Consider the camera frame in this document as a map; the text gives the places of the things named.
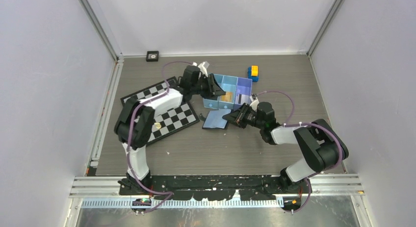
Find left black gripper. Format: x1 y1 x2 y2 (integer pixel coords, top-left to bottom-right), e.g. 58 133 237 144
190 74 225 99

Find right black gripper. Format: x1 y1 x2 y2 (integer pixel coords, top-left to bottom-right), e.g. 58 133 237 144
223 102 264 129

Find tan grey striped credit card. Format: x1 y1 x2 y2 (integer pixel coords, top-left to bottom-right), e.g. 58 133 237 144
220 91 234 102

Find silver black striped credit card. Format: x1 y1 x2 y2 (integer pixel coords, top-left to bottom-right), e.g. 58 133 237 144
235 94 251 104

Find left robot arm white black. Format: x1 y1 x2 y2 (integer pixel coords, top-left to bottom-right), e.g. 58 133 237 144
114 64 226 195

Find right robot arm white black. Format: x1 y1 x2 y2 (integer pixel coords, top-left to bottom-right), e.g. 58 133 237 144
222 102 349 193

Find light blue bin middle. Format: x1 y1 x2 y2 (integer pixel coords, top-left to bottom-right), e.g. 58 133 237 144
218 75 237 109

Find light blue bin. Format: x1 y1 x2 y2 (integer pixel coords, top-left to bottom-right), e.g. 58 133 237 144
218 75 237 109
203 74 221 109

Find light blue bin left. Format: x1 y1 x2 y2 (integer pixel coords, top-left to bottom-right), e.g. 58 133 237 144
203 74 221 109

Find purple bin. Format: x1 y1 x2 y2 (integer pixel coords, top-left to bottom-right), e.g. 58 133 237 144
233 77 252 110

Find blue yellow toy blocks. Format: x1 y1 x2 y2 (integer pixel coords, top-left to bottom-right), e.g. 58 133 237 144
247 65 259 82

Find black white chessboard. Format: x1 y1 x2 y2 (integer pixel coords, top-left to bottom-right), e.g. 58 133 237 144
120 81 200 145

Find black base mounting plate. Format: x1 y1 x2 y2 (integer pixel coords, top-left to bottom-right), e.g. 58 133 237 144
130 174 310 202

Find small black square box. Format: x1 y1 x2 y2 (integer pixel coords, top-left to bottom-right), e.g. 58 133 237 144
146 50 159 62

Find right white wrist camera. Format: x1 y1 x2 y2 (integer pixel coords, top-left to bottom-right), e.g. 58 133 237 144
250 94 259 110

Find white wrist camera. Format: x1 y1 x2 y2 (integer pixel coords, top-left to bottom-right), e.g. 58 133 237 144
250 94 259 110
192 61 209 77

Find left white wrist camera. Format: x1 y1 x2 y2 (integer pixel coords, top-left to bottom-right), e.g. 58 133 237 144
192 61 209 77

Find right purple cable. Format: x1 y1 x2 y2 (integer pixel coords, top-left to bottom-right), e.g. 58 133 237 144
255 90 344 214

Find purple cable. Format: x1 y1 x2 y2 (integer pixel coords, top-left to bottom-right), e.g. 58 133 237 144
255 90 344 214
125 61 196 214

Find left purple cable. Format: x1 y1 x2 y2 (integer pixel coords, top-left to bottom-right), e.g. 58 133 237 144
125 61 196 214

